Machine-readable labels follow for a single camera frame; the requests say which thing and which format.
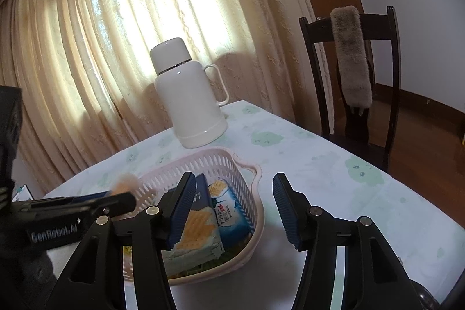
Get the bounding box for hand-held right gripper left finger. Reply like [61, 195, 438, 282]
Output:
[54, 171, 198, 310]

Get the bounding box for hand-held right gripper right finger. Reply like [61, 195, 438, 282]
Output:
[272, 172, 425, 310]

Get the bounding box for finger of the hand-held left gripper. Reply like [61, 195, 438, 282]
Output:
[20, 192, 137, 223]

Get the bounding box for navy label cracker packet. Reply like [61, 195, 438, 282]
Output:
[162, 175, 225, 278]

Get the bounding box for orange smiley snack packet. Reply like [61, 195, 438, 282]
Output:
[111, 174, 139, 196]

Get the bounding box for blue snack packet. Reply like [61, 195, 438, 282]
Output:
[209, 180, 254, 254]

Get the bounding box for pink plastic basket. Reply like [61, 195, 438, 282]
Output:
[121, 147, 266, 287]

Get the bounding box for green printed white tablecloth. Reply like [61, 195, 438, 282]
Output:
[44, 100, 458, 310]

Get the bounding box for white thermos jug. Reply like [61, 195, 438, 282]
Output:
[150, 37, 230, 149]

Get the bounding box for cream patterned curtain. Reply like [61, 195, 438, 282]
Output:
[0, 0, 328, 187]

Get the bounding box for grey furry cloth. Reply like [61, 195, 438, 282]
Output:
[330, 6, 373, 108]

